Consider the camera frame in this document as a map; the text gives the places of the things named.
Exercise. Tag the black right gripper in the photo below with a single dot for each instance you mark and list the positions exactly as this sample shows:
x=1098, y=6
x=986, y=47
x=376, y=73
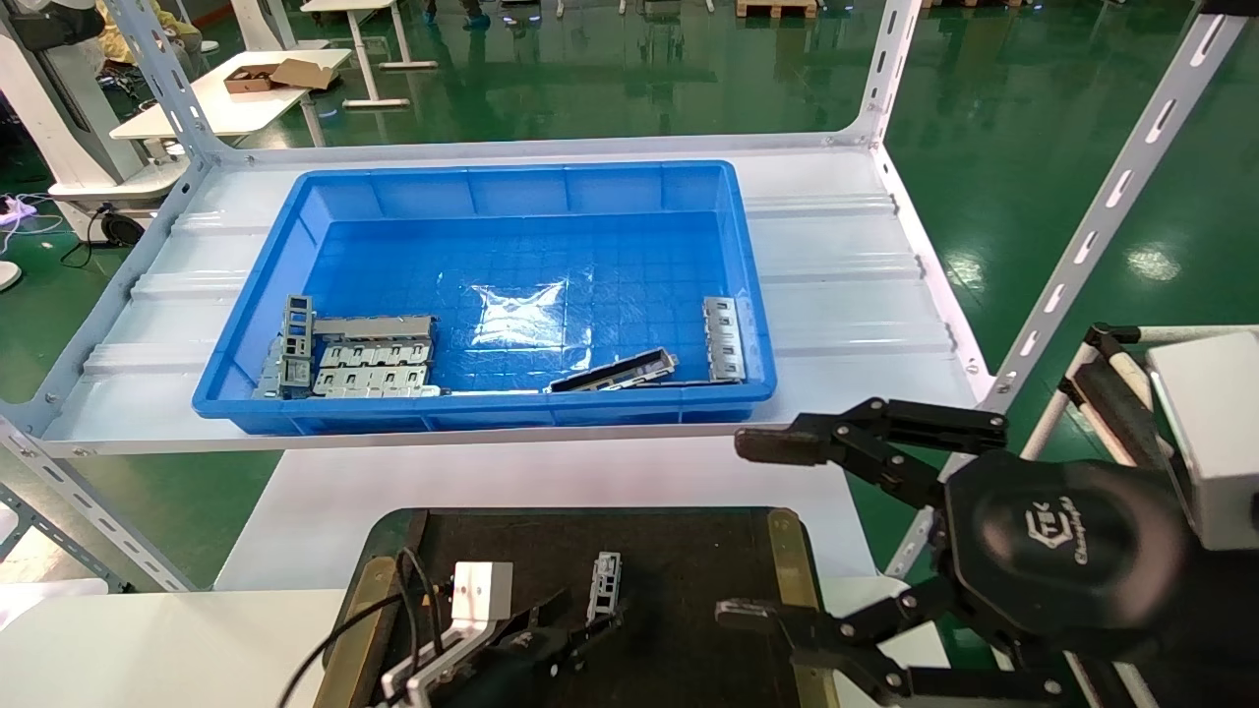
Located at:
x=1067, y=551

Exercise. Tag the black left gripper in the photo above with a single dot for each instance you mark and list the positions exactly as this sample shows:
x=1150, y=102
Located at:
x=507, y=680

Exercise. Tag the grey metal bracket part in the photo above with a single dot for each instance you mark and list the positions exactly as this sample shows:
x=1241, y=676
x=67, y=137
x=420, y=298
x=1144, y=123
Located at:
x=269, y=379
x=379, y=354
x=374, y=382
x=374, y=327
x=723, y=339
x=297, y=339
x=606, y=585

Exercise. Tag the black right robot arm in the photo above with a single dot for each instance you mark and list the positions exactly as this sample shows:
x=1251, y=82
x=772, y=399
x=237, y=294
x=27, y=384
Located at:
x=1225, y=629

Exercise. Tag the black cart with cream rails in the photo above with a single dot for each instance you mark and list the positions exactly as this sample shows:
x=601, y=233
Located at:
x=1111, y=398

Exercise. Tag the clear plastic film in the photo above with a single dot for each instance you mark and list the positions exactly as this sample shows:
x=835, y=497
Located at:
x=521, y=315

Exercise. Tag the blue plastic bin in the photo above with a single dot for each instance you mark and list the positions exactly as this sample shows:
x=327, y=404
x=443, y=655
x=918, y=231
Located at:
x=511, y=192

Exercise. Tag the white metal shelf rack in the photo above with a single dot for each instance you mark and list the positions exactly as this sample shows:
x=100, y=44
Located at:
x=890, y=59

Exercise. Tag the wooden pallet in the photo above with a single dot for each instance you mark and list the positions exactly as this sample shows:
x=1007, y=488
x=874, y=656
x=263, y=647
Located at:
x=777, y=8

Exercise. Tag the white table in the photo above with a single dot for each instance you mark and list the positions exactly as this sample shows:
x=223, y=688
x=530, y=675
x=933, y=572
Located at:
x=246, y=110
x=379, y=101

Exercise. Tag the black caster wheel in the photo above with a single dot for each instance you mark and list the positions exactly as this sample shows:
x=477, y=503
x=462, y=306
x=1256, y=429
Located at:
x=123, y=229

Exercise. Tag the open cardboard box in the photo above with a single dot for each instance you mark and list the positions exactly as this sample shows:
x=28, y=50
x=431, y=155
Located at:
x=295, y=74

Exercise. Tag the white machine column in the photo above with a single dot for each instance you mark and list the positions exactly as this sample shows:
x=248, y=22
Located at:
x=74, y=138

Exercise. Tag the person in yellow clothes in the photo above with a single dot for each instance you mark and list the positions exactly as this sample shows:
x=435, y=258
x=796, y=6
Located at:
x=138, y=39

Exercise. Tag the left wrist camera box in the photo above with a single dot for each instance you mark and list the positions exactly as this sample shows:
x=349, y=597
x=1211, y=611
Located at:
x=482, y=593

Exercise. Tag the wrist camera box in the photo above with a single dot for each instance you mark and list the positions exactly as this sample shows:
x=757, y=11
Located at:
x=482, y=593
x=1215, y=433

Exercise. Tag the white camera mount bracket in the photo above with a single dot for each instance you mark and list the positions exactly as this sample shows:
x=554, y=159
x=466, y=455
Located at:
x=438, y=664

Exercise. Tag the dark metal bracket part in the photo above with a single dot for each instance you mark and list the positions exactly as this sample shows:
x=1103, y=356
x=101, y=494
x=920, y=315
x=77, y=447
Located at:
x=615, y=372

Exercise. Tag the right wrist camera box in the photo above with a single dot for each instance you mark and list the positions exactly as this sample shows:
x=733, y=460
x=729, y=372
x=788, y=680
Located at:
x=1215, y=433

